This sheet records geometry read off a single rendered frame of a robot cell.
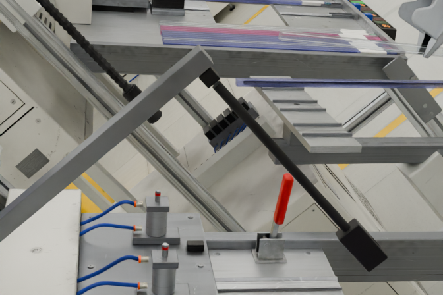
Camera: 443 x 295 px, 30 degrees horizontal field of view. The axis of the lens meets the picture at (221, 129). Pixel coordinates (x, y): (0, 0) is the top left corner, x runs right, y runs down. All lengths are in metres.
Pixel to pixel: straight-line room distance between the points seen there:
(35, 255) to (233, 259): 0.26
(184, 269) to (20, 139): 0.98
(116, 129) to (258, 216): 1.32
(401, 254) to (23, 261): 0.48
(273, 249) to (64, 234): 0.26
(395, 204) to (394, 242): 1.71
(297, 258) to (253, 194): 1.03
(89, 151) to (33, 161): 1.16
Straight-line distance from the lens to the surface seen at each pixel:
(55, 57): 1.66
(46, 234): 0.86
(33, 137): 1.77
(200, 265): 0.85
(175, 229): 0.90
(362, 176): 2.99
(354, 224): 0.70
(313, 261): 1.00
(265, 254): 0.98
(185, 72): 0.61
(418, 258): 1.07
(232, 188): 2.11
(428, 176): 1.31
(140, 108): 0.62
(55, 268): 0.80
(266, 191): 1.98
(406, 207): 2.72
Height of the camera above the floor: 1.53
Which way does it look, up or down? 22 degrees down
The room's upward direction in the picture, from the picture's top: 43 degrees counter-clockwise
